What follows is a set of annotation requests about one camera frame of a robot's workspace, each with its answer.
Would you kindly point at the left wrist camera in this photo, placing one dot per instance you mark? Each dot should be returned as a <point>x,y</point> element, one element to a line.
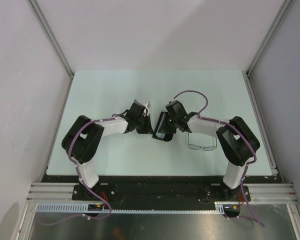
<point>146,104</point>

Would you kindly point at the left aluminium corner post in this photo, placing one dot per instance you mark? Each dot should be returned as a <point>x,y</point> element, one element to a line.
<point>47,30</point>

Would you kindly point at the right aluminium corner post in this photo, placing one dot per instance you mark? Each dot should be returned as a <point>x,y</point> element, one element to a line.
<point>270,34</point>

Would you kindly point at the blue cleaning cloth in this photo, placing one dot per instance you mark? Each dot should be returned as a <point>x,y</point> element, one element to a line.
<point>158,132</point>

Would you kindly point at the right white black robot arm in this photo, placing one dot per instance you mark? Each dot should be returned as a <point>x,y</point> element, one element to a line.
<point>238,142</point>

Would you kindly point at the aluminium front rail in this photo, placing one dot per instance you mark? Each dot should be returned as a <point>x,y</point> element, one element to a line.
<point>274,193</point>

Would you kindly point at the aluminium corner post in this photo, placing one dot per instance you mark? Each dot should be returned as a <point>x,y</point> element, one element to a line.
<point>47,30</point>
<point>270,34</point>

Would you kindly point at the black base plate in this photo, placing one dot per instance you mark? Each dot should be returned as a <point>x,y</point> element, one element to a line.
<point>160,192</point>

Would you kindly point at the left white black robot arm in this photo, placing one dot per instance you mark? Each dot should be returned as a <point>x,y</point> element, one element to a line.
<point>82,140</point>

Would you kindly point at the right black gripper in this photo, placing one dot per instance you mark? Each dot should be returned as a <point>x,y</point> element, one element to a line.
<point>174,130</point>

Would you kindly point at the thin wire-frame glasses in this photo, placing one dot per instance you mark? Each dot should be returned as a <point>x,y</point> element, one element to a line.
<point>199,141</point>

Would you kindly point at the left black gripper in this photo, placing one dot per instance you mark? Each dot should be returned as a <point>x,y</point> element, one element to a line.
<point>148,129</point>

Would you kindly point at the slotted cable duct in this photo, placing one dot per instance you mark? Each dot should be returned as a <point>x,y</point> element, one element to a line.
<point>91,208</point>

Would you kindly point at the black glasses case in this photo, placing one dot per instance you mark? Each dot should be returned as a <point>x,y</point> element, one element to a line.
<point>165,128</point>

